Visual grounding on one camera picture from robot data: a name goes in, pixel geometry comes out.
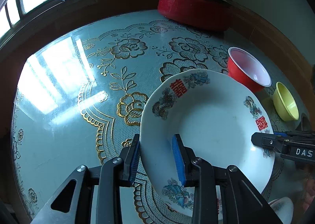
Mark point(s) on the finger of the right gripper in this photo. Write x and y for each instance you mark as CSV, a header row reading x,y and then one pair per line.
x,y
268,141
300,134

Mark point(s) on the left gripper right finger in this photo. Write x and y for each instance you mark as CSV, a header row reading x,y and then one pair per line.
x,y
183,157

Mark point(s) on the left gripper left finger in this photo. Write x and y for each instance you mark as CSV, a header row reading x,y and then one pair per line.
x,y
131,157

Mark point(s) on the red electric cooker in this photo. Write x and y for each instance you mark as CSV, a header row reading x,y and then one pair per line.
x,y
203,14

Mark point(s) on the floral plastic tablecloth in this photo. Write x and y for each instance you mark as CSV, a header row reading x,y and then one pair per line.
x,y
80,99

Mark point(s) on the large purple floral plate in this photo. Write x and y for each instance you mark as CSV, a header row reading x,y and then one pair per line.
x,y
283,208

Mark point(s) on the red plastic bowl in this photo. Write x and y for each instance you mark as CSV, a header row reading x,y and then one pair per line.
x,y
247,70

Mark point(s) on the white plate red characters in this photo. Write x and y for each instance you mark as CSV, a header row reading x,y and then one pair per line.
x,y
215,116

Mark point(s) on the stainless steel bowl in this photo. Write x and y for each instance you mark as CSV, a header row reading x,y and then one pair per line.
x,y
305,124

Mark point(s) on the yellow plastic bowl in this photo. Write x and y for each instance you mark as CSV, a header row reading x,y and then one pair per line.
x,y
284,103

